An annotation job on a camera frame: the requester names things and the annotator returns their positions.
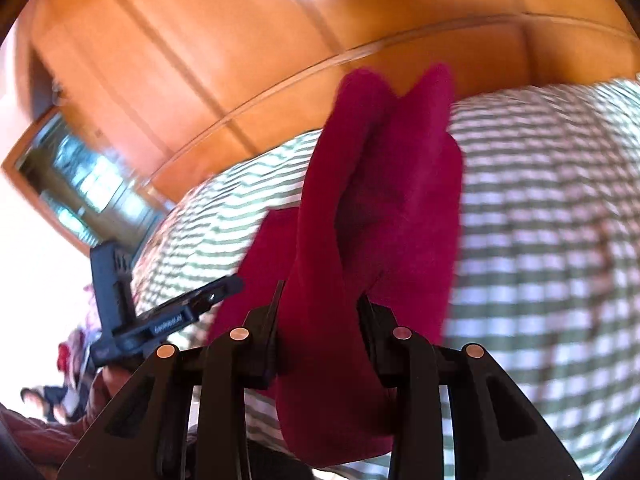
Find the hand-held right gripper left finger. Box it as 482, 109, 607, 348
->
56, 280, 287, 480

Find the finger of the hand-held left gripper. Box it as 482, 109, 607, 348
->
136, 274, 245, 322

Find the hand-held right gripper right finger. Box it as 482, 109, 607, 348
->
356, 292, 585, 480

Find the red small cloth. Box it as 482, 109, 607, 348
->
206, 62, 467, 472

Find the colourful clothes heap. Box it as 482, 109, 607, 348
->
20, 284, 103, 423

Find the wooden framed glass door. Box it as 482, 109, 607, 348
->
1, 109, 173, 257

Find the green checked blanket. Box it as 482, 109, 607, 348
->
131, 77, 640, 480

